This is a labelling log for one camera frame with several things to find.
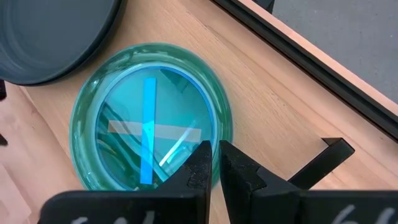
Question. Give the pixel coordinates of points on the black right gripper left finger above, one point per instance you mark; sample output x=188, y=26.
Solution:
x=186, y=180

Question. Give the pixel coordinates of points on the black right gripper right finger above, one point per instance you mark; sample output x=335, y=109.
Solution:
x=242, y=180

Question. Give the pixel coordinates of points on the teal transparent plate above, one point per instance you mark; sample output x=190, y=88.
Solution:
x=178, y=148
x=148, y=124

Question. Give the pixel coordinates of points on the black round plate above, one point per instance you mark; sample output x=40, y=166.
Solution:
x=46, y=34
x=77, y=74

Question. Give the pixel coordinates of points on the wooden shelf black metal frame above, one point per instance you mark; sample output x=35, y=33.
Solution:
x=264, y=99

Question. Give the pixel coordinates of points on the black aluminium table rig frame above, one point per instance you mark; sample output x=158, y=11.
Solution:
x=311, y=62

